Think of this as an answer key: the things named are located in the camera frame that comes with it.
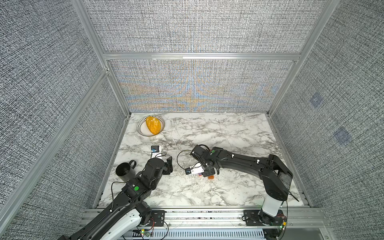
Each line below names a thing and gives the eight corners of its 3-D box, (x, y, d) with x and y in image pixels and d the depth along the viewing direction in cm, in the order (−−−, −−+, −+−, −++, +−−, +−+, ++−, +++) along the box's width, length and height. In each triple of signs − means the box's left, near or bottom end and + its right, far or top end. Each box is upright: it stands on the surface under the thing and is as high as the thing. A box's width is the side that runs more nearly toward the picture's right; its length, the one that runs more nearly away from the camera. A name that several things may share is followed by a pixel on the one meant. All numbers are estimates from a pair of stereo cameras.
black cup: (119, 182, 87) (113, 176, 80) (125, 165, 94) (119, 158, 87) (133, 182, 87) (128, 176, 80) (137, 165, 94) (133, 158, 87)
